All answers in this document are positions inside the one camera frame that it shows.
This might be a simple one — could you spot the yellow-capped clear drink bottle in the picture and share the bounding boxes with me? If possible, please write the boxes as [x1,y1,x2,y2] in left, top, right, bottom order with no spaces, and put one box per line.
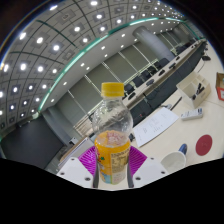
[91,81,135,186]

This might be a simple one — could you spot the black stapler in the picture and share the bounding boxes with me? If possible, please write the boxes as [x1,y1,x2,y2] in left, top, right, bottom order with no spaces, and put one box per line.
[191,82,206,101]

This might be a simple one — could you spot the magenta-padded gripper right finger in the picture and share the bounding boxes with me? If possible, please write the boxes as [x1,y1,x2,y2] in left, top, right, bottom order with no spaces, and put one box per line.
[125,145,168,188]

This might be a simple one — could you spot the white remote control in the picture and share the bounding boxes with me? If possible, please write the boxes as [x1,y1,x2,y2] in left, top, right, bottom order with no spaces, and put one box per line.
[179,106,205,121]

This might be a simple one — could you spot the white printed paper sheet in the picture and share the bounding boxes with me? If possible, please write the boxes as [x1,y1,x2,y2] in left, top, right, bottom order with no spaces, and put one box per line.
[132,106,181,149]

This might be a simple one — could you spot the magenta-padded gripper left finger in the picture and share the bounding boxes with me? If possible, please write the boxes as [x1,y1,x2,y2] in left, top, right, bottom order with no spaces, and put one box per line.
[55,145,99,189]

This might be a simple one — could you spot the ceiling lights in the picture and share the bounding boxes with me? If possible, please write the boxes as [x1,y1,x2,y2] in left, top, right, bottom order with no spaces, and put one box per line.
[0,0,188,132]

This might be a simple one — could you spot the long curved conference desk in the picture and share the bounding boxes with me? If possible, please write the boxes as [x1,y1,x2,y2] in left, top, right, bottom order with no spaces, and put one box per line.
[123,39,208,118]

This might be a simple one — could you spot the white mug with blue handle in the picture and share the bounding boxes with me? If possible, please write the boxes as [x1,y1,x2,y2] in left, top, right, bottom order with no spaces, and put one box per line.
[160,143,189,174]

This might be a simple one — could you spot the flat round red coaster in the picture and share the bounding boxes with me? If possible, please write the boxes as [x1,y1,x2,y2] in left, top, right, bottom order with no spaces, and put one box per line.
[195,133,214,157]

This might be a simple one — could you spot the black pen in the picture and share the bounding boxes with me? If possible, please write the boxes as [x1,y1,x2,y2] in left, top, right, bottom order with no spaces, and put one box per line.
[170,96,184,111]

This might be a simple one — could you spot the red-labelled cardboard box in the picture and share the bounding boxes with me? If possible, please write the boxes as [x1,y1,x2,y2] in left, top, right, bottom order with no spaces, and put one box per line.
[215,71,224,102]

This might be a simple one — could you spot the black office chairs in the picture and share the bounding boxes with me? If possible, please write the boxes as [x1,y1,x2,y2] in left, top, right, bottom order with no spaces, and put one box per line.
[122,39,202,102]

